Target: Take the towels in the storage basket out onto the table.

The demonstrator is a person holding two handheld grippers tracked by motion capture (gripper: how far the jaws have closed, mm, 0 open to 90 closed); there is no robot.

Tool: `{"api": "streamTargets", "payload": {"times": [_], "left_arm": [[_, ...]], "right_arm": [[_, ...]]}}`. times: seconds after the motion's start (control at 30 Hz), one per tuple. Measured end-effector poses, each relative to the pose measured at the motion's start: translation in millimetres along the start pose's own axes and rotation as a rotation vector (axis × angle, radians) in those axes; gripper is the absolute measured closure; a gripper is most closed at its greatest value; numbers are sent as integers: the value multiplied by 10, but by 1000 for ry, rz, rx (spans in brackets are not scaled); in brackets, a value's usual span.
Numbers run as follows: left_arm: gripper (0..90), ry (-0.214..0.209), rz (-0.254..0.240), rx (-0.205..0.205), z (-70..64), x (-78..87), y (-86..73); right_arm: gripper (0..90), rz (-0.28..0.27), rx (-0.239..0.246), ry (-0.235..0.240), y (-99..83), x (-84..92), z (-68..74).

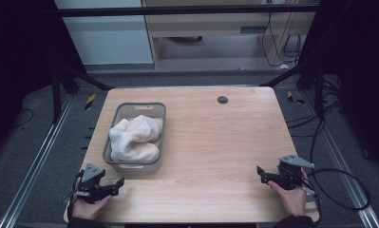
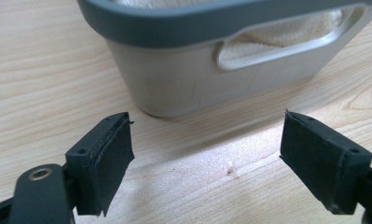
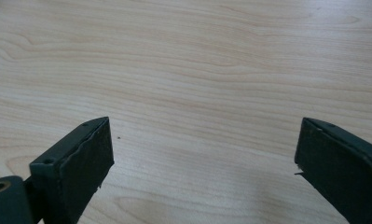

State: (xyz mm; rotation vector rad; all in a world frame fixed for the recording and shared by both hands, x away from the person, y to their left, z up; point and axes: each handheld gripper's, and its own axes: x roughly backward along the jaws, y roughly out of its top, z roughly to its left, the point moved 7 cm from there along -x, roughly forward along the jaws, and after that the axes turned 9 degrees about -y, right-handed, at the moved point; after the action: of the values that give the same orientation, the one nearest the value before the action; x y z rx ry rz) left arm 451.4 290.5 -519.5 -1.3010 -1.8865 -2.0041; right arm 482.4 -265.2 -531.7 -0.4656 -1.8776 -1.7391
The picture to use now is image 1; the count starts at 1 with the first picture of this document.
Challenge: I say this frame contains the light wooden office desk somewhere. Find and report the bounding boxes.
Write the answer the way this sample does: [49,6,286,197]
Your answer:
[141,0,322,69]

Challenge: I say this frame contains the white fluffy towel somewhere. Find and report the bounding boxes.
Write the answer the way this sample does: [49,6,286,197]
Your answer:
[108,114,164,162]

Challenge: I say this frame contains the black hanging desk cables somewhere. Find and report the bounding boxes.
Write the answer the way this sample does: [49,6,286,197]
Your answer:
[260,11,303,68]

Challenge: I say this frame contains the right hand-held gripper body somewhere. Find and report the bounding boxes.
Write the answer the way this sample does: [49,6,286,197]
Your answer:
[270,154,316,191]

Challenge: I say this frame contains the silver metal floor rail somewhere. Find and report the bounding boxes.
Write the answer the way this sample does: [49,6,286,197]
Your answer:
[303,90,379,228]
[0,94,75,228]

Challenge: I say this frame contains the person's left hand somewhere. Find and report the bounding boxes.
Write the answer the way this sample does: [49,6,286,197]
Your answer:
[70,177,114,221]

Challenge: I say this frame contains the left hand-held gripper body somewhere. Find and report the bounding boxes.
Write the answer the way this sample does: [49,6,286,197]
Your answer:
[74,162,116,204]

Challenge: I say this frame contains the thin black floor cable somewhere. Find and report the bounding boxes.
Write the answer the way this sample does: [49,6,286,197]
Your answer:
[9,107,36,129]

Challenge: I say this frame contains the black metal stand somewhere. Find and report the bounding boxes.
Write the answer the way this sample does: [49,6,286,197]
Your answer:
[258,58,327,122]
[49,62,116,125]

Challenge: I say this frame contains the black horizontal frame bar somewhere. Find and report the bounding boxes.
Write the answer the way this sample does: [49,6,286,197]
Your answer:
[55,3,322,18]

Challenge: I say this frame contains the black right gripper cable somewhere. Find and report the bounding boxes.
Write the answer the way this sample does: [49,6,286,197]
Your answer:
[304,168,371,212]

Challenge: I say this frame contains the black curtain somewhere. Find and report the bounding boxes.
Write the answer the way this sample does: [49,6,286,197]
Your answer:
[297,0,379,177]
[0,0,87,160]

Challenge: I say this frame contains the black floor cables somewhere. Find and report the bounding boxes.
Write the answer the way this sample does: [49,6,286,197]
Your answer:
[285,74,349,164]

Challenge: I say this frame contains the white cabinet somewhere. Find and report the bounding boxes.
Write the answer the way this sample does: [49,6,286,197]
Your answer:
[53,0,155,67]

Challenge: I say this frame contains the yellow black tape strip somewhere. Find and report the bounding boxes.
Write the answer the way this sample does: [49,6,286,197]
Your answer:
[286,90,305,105]
[84,93,97,111]

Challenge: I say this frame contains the person's right hand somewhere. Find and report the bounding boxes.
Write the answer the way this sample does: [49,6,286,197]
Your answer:
[267,170,310,219]

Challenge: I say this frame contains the grey plastic basket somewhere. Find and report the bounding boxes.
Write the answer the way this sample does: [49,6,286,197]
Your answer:
[102,102,167,175]

